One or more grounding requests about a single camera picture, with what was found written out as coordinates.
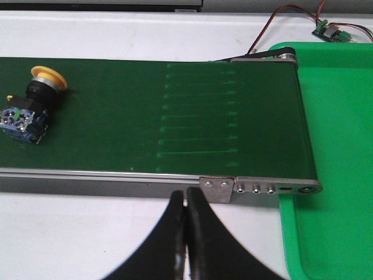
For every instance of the small green circuit board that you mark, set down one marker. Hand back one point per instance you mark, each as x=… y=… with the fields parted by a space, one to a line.
x=331 y=33

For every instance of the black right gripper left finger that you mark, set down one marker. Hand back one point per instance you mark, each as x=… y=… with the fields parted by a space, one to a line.
x=162 y=253

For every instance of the green conveyor belt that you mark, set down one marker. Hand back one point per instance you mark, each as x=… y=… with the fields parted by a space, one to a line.
x=205 y=118

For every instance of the green plastic tray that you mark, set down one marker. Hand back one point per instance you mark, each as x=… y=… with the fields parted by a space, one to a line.
x=329 y=235

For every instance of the aluminium conveyor frame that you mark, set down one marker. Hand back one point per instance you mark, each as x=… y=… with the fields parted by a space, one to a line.
x=217 y=189

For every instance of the yellow mushroom push button switch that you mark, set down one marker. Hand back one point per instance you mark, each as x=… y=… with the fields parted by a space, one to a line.
x=25 y=118

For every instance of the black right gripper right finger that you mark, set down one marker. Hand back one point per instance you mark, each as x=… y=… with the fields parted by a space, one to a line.
x=214 y=253

